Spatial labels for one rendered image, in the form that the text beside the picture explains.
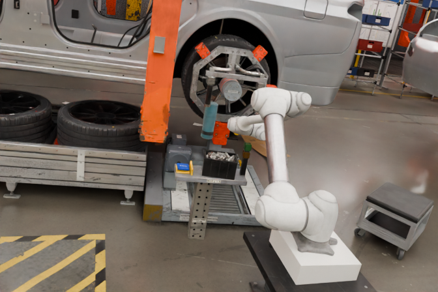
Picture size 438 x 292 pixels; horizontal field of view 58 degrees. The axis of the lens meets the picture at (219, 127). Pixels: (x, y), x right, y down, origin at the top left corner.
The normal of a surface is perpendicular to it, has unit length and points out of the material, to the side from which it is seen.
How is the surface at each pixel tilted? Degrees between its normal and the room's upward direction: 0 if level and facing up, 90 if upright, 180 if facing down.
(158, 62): 90
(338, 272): 90
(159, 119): 90
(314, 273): 90
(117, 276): 0
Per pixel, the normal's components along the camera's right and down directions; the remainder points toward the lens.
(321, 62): 0.14, 0.36
